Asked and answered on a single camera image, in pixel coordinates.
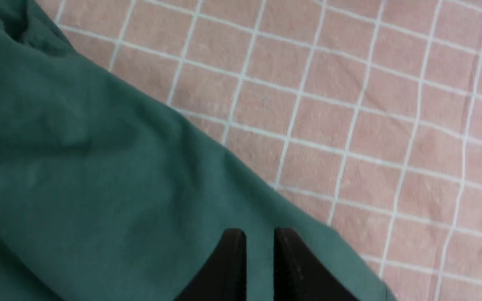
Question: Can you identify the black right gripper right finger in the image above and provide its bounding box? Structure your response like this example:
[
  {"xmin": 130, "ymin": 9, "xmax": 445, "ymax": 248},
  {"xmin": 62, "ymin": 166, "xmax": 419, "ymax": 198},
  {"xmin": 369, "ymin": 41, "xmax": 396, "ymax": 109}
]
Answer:
[{"xmin": 274, "ymin": 227, "xmax": 357, "ymax": 301}]

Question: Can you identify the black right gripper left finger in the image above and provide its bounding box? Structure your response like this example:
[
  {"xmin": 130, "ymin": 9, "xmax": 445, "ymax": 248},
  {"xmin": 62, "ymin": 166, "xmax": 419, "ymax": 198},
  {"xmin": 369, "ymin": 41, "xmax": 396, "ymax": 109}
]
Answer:
[{"xmin": 175, "ymin": 228, "xmax": 247, "ymax": 301}]

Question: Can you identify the pink checkered table cloth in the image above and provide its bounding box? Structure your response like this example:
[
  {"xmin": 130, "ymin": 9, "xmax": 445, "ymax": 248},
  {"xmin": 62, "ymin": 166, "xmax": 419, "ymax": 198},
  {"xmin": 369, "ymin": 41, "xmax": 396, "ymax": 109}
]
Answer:
[{"xmin": 39, "ymin": 0, "xmax": 482, "ymax": 301}]

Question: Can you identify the green long-sleeve top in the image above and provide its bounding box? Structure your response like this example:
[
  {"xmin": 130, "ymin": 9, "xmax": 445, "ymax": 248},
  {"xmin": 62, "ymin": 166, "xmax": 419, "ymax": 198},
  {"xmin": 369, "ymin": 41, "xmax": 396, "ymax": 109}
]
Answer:
[{"xmin": 0, "ymin": 0, "xmax": 395, "ymax": 301}]

